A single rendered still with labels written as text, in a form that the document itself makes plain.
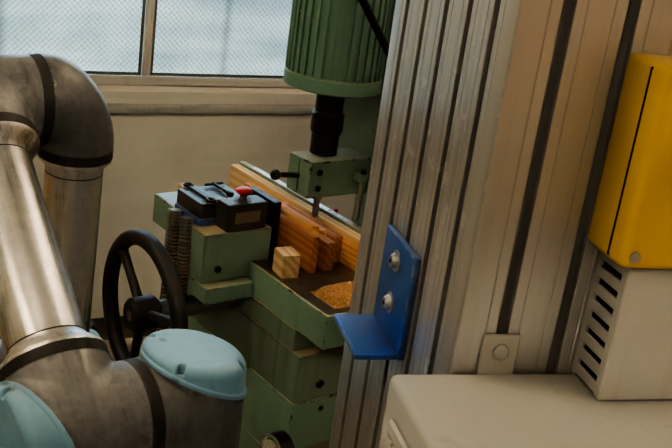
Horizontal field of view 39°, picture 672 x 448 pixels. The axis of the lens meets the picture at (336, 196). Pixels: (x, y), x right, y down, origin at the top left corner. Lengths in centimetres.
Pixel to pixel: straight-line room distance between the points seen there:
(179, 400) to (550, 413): 47
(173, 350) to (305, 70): 73
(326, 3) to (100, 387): 84
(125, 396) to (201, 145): 217
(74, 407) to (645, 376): 55
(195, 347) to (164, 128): 204
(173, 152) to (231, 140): 20
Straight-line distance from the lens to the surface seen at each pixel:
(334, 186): 173
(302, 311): 155
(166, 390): 102
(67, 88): 121
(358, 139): 179
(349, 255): 169
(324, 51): 162
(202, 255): 162
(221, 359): 104
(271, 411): 169
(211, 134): 312
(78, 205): 129
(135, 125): 302
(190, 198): 166
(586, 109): 64
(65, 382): 99
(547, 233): 66
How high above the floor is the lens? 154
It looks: 18 degrees down
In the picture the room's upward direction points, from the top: 8 degrees clockwise
